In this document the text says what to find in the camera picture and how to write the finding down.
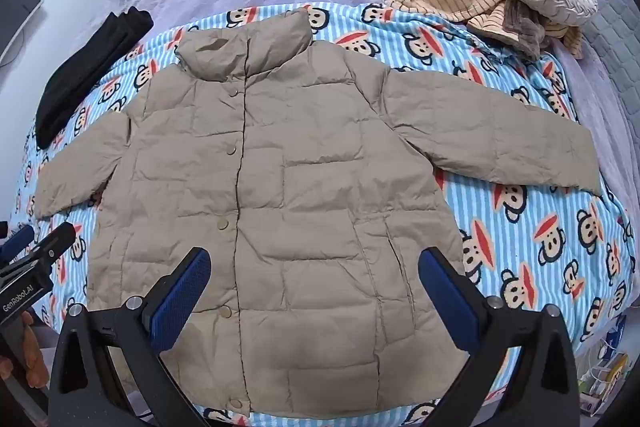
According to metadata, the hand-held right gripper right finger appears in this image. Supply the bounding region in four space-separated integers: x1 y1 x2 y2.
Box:
417 247 584 427

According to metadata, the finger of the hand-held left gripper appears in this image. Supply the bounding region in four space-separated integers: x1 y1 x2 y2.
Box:
0 224 37 265
0 222 77 281

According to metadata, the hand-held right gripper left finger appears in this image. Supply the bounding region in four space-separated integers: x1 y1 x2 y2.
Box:
47 247 211 427

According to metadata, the beige puffer jacket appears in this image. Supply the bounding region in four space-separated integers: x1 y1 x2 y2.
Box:
31 9 601 420

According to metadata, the person's left hand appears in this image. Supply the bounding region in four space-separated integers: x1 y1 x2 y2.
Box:
20 311 50 387

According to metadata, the monkey print striped blanket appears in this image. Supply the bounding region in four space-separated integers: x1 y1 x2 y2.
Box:
12 2 636 427

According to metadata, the black garment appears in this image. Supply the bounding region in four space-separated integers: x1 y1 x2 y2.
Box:
34 6 154 151

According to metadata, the white-framed monitor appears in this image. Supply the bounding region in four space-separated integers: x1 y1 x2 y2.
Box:
0 0 44 68

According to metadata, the grey-brown fleece garment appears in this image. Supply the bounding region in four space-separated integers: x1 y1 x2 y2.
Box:
417 0 547 61

